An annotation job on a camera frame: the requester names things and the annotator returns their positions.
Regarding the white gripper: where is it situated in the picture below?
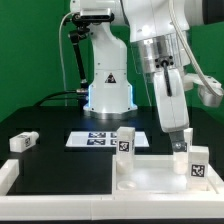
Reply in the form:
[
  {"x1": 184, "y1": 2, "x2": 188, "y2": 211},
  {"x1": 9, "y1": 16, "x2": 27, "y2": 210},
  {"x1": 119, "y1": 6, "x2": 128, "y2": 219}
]
[{"x1": 153, "y1": 66, "x2": 223, "y2": 152}]

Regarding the white square tabletop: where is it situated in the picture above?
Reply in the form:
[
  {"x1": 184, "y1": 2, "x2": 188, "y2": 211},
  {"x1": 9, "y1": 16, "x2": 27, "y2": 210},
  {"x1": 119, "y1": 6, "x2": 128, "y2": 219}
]
[{"x1": 112, "y1": 155, "x2": 224, "y2": 196}]

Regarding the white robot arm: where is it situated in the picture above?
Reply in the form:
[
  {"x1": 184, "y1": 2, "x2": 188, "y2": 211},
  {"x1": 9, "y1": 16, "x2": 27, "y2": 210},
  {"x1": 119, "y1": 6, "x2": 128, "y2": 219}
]
[{"x1": 70, "y1": 0, "x2": 223, "y2": 152}]

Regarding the white sheet with fiducial tags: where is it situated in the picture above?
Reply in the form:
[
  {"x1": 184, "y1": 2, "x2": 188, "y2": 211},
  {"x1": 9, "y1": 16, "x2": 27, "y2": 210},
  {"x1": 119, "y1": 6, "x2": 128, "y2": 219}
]
[{"x1": 65, "y1": 131, "x2": 150, "y2": 148}]

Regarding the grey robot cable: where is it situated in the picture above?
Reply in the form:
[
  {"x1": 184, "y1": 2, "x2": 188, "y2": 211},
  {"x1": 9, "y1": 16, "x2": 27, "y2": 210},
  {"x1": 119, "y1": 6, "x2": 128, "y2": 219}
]
[{"x1": 168, "y1": 0, "x2": 224, "y2": 98}]

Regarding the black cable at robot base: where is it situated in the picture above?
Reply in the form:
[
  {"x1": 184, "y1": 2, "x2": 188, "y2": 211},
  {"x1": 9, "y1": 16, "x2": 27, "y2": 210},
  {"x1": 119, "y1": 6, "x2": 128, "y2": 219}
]
[{"x1": 33, "y1": 88, "x2": 90, "y2": 108}]

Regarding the grey camera cable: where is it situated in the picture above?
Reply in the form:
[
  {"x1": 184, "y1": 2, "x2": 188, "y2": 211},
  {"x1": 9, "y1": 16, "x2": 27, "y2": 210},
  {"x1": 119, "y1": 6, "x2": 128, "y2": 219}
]
[{"x1": 58, "y1": 13, "x2": 74, "y2": 107}]

